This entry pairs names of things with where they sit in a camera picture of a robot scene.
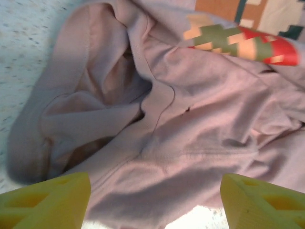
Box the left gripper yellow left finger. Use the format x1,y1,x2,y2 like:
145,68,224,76
0,172,92,229

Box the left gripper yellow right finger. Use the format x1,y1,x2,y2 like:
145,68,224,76
219,173,305,229

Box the pink t-shirt with pixel print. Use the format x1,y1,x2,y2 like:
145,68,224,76
6,0,305,229

